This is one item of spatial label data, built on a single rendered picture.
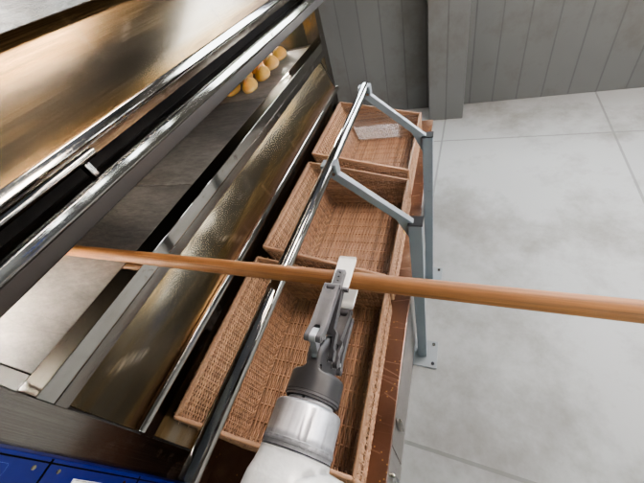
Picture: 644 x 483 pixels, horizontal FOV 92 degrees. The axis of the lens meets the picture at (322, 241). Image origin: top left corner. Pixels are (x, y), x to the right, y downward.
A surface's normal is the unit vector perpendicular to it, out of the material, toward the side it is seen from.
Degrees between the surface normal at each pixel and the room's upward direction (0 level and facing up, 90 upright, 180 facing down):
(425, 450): 0
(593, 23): 90
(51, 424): 90
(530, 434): 0
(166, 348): 70
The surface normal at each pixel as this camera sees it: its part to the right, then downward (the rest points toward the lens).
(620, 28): -0.32, 0.74
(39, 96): 0.78, -0.18
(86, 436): 0.92, 0.04
